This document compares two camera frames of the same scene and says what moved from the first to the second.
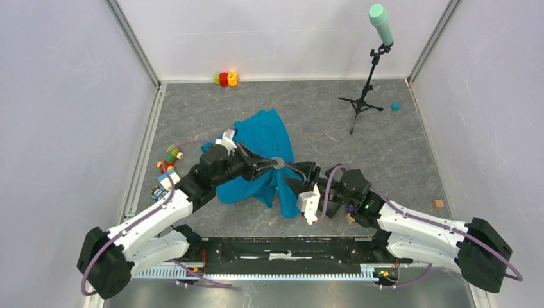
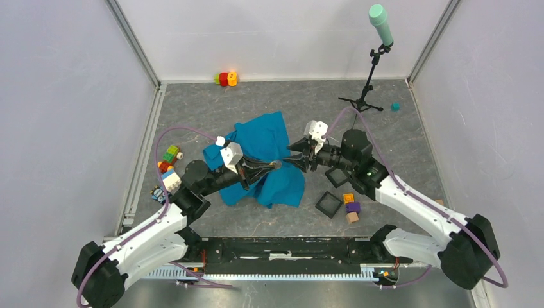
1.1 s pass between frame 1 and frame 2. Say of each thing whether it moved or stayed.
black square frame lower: stayed
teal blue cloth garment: moved
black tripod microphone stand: stayed
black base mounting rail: stayed
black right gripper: moved
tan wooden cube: stayed
